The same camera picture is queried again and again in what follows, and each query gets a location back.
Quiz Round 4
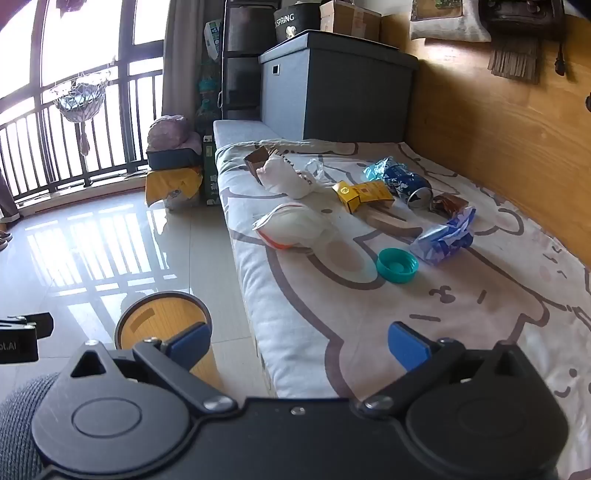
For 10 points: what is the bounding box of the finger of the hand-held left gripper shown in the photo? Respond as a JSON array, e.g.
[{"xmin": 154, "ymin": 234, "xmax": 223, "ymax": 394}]
[
  {"xmin": 0, "ymin": 328, "xmax": 38, "ymax": 365},
  {"xmin": 0, "ymin": 312, "xmax": 54, "ymax": 339}
]

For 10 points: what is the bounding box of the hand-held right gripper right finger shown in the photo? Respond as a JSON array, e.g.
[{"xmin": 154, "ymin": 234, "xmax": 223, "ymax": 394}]
[{"xmin": 359, "ymin": 321, "xmax": 533, "ymax": 412}]

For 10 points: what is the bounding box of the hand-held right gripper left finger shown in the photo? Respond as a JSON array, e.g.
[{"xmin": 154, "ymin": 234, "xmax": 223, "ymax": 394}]
[{"xmin": 59, "ymin": 322, "xmax": 237, "ymax": 413}]

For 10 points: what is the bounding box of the yellow bin with dark rim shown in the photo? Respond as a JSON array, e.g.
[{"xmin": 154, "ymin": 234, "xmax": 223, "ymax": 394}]
[{"xmin": 115, "ymin": 291, "xmax": 225, "ymax": 393}]

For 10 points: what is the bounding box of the teal plastic cap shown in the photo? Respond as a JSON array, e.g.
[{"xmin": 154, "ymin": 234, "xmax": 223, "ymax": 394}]
[{"xmin": 376, "ymin": 247, "xmax": 419, "ymax": 284}]

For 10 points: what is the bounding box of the brown gold foil wrapper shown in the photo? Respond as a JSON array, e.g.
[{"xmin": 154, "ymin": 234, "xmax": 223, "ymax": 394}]
[{"xmin": 431, "ymin": 192, "xmax": 470, "ymax": 219}]

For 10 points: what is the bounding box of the white bag with orange print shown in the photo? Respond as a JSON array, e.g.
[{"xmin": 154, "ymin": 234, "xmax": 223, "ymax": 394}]
[{"xmin": 252, "ymin": 202, "xmax": 334, "ymax": 251}]

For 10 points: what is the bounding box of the brown torn cardboard piece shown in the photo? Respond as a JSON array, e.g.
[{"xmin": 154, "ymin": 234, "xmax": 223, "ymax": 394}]
[{"xmin": 244, "ymin": 147, "xmax": 279, "ymax": 185}]

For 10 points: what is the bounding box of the printed cartoon blanket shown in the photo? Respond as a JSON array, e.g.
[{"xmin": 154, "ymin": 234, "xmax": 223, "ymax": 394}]
[{"xmin": 215, "ymin": 138, "xmax": 591, "ymax": 480}]

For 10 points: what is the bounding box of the grey fabric stool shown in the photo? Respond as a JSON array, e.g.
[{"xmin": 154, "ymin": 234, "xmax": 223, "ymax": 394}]
[{"xmin": 0, "ymin": 373, "xmax": 62, "ymax": 480}]

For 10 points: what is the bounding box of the blue white crumpled wrapper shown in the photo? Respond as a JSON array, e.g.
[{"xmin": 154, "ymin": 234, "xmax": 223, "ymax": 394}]
[{"xmin": 410, "ymin": 207, "xmax": 476, "ymax": 267}]

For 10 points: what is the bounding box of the dark brown curtain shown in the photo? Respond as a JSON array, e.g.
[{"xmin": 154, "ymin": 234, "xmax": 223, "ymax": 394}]
[{"xmin": 0, "ymin": 170, "xmax": 22, "ymax": 223}]

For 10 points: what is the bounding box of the flat wooden stick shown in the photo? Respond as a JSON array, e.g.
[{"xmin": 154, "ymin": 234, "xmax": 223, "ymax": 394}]
[{"xmin": 365, "ymin": 210, "xmax": 422, "ymax": 237}]

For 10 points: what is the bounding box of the yellow cardboard box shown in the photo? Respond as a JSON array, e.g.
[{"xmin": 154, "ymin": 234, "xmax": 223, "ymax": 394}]
[{"xmin": 334, "ymin": 180, "xmax": 396, "ymax": 216}]

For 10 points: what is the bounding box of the blue drink can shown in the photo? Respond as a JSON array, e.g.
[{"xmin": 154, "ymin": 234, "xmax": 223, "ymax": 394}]
[{"xmin": 384, "ymin": 165, "xmax": 433, "ymax": 209}]

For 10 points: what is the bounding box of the black balcony railing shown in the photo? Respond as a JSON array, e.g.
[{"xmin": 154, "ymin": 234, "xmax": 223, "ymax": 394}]
[{"xmin": 0, "ymin": 55, "xmax": 165, "ymax": 206}]

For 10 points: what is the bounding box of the green carton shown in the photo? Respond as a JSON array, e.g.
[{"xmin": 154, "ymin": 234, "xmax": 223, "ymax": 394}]
[{"xmin": 202, "ymin": 134, "xmax": 221, "ymax": 207}]

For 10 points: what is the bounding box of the teal snack wrapper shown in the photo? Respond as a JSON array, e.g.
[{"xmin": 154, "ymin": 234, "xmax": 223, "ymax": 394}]
[{"xmin": 364, "ymin": 156, "xmax": 408, "ymax": 184}]

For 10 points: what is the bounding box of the dark flat case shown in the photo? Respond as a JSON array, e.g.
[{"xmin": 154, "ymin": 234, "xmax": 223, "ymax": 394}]
[{"xmin": 146, "ymin": 146, "xmax": 204, "ymax": 170}]

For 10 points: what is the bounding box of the white knotted plastic bag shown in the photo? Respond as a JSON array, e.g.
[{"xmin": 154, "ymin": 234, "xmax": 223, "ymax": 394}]
[{"xmin": 256, "ymin": 154, "xmax": 317, "ymax": 199}]

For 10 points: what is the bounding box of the clear plastic bag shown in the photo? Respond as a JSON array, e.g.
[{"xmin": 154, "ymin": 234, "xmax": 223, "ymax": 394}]
[{"xmin": 305, "ymin": 158, "xmax": 339, "ymax": 193}]

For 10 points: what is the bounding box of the pink bundled bag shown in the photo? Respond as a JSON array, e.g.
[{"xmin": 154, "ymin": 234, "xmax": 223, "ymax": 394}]
[{"xmin": 147, "ymin": 115, "xmax": 202, "ymax": 151}]

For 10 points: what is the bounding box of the hanging net basket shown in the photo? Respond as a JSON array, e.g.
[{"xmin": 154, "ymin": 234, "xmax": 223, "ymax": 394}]
[{"xmin": 50, "ymin": 58, "xmax": 116, "ymax": 155}]

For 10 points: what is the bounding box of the black drawer cabinet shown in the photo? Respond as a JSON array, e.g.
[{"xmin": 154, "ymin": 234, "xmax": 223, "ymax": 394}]
[{"xmin": 221, "ymin": 0, "xmax": 279, "ymax": 123}]

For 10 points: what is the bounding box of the grey storage box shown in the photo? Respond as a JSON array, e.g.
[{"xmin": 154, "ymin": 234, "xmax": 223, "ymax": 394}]
[{"xmin": 258, "ymin": 30, "xmax": 419, "ymax": 143}]

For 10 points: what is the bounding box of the grey brown curtain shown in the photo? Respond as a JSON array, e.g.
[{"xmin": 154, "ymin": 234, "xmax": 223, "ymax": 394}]
[{"xmin": 161, "ymin": 0, "xmax": 227, "ymax": 121}]

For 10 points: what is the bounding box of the white green package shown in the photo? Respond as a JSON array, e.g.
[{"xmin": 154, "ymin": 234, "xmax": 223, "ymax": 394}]
[{"xmin": 204, "ymin": 19, "xmax": 223, "ymax": 61}]

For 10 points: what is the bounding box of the dark fringed cloth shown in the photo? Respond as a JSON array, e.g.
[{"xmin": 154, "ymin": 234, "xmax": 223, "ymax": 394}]
[{"xmin": 479, "ymin": 0, "xmax": 565, "ymax": 85}]

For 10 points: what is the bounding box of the black power plug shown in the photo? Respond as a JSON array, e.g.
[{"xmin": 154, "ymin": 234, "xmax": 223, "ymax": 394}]
[{"xmin": 553, "ymin": 39, "xmax": 570, "ymax": 78}]

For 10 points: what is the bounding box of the grey printed pillow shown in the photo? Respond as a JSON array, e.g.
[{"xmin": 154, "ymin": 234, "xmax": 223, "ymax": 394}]
[{"xmin": 410, "ymin": 0, "xmax": 491, "ymax": 43}]

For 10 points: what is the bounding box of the brown cardboard box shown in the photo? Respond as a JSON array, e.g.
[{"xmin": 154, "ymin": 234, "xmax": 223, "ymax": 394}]
[{"xmin": 319, "ymin": 0, "xmax": 382, "ymax": 41}]

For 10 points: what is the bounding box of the black round box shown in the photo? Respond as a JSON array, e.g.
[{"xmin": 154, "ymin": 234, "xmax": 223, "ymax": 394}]
[{"xmin": 273, "ymin": 1, "xmax": 322, "ymax": 45}]

